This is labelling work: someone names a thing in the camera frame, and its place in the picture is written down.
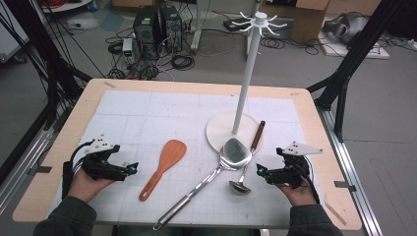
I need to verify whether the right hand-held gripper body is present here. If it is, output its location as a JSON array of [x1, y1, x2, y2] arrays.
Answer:
[[264, 141, 324, 190]]

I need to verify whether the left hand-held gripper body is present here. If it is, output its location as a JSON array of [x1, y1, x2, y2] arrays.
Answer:
[[80, 134, 128, 181]]

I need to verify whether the steel turner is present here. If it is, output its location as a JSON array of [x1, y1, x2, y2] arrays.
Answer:
[[152, 137, 254, 231]]

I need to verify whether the steel ladle with wooden handle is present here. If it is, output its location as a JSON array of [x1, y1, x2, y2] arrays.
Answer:
[[228, 120, 267, 195]]

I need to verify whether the wooden spatula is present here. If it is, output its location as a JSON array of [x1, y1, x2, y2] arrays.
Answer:
[[139, 139, 188, 203]]

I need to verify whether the white utensil rack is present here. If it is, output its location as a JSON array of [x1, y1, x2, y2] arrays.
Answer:
[[206, 11, 288, 155]]

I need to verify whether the person's right hand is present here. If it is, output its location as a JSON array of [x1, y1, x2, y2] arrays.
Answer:
[[276, 181, 318, 207]]

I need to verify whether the person's left hand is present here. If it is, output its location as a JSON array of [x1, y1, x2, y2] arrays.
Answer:
[[67, 168, 116, 203]]

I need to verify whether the white grid mat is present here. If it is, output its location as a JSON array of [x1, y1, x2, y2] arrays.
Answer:
[[48, 89, 332, 229]]

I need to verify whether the grey power supply box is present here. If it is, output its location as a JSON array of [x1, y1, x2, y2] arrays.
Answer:
[[121, 37, 134, 65]]

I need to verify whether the black computer tower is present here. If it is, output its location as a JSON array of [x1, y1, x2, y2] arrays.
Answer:
[[132, 5, 161, 46], [159, 4, 183, 53]]

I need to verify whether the black flat device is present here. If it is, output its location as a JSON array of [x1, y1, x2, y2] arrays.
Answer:
[[222, 17, 251, 32]]

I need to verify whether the white flat board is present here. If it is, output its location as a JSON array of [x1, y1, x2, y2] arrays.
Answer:
[[317, 30, 390, 60]]

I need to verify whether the cardboard box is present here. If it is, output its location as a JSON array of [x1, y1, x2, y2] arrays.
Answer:
[[290, 0, 330, 45]]

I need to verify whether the white stand pole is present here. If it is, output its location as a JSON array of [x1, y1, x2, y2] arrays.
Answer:
[[190, 0, 207, 52]]

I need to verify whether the grey bag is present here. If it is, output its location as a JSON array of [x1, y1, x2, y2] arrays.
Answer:
[[323, 12, 370, 45]]

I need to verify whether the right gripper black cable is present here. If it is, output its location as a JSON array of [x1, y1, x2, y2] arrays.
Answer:
[[295, 156, 321, 205]]

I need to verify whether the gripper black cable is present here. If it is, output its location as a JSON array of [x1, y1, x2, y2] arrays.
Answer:
[[295, 156, 321, 205], [61, 140, 96, 200]]

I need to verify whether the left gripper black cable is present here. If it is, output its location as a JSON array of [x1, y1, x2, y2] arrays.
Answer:
[[61, 140, 96, 200]]

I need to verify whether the aluminium rail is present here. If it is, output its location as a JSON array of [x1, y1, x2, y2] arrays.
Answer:
[[0, 127, 55, 214], [315, 107, 384, 236]]

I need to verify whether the black metal frame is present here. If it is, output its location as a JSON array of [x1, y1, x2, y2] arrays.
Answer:
[[306, 0, 411, 143], [0, 0, 93, 178]]

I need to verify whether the coiled black cable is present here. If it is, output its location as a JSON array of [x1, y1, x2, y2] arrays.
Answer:
[[260, 35, 286, 50], [170, 54, 196, 72], [107, 40, 124, 56]]

